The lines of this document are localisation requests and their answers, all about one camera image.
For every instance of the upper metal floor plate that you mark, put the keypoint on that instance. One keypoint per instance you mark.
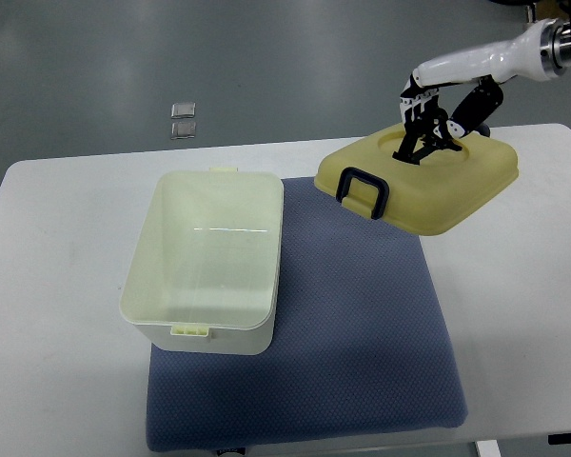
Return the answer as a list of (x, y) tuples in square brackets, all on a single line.
[(181, 110)]

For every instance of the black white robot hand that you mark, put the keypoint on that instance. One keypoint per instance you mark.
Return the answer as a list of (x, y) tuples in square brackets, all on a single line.
[(447, 97)]

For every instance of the blue padded mat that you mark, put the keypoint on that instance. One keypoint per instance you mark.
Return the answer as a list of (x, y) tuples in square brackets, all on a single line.
[(360, 345)]

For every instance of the lower metal floor plate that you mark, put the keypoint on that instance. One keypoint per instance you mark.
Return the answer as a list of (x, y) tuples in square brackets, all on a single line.
[(183, 130)]

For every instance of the black object at table edge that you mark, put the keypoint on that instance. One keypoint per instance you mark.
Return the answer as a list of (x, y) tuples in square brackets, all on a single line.
[(559, 439)]

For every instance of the white storage box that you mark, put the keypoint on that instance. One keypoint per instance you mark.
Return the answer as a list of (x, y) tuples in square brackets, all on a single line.
[(205, 272)]

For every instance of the yellow box lid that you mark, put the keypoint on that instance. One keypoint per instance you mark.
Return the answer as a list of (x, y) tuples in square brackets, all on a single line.
[(427, 198)]

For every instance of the metal floor plate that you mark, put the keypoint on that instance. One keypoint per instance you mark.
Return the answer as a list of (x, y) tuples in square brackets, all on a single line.
[(181, 110), (183, 130)]

